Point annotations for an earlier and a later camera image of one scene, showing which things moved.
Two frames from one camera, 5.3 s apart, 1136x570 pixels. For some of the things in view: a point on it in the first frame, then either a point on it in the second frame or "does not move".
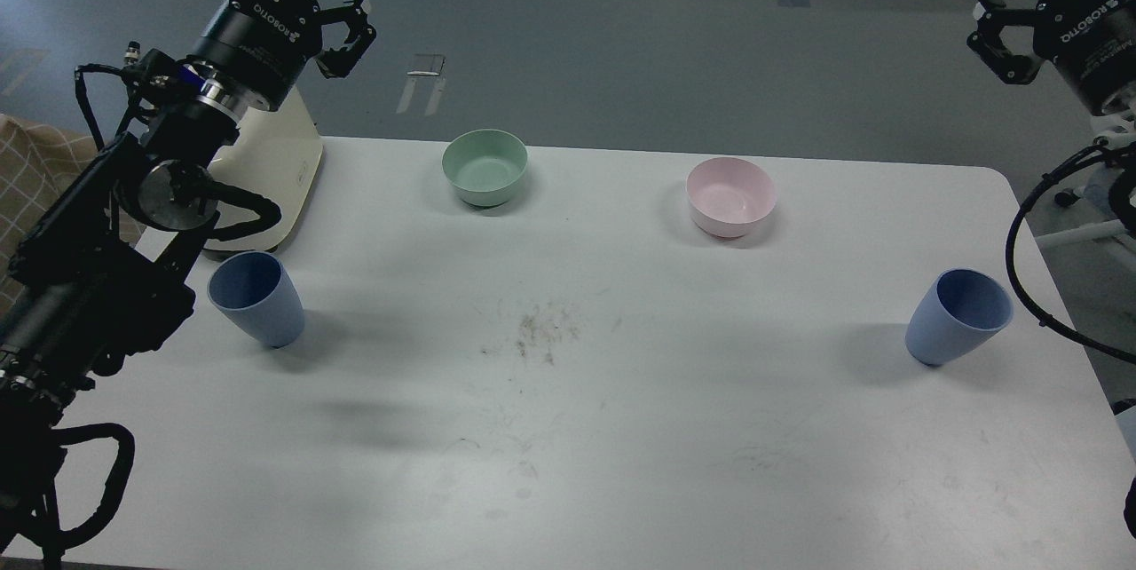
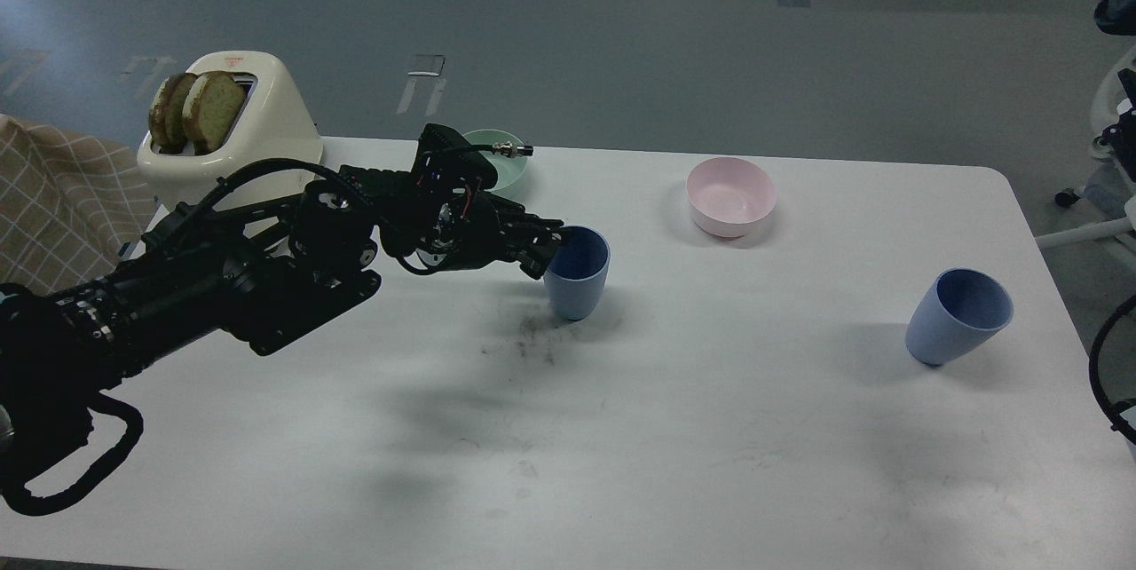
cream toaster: [274, 155] -> [232, 113]
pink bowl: [728, 197] does not move
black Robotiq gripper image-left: [270, 27] -> [443, 217]
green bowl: [485, 165] does not move
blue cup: [963, 312] does not move
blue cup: [253, 289] -> [577, 273]
